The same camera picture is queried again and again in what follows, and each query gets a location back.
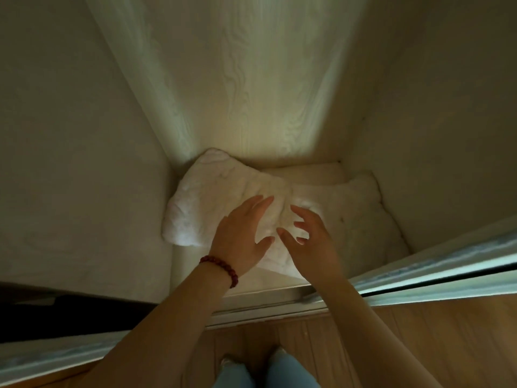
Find person's right forearm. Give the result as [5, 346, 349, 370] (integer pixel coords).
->
[309, 274, 445, 388]

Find white folded fluffy blanket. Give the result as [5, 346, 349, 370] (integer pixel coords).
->
[162, 148, 308, 280]

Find white wooden wardrobe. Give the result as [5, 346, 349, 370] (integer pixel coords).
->
[0, 0, 517, 307]

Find person's right hand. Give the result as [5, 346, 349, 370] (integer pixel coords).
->
[276, 204, 347, 286]

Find person's left forearm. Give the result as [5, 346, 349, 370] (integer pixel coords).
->
[75, 258, 243, 388]

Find pale framed sliding wardrobe door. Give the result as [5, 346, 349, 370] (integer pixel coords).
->
[0, 281, 162, 377]
[347, 216, 517, 308]

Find metal sliding door rail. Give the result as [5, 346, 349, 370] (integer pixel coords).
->
[205, 286, 366, 328]

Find person's left hand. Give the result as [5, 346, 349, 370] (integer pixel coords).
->
[208, 195, 276, 276]

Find dark red bead bracelet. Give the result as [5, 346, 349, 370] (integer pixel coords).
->
[200, 255, 239, 289]

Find blue jeans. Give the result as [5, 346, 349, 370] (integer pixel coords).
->
[212, 352, 322, 388]

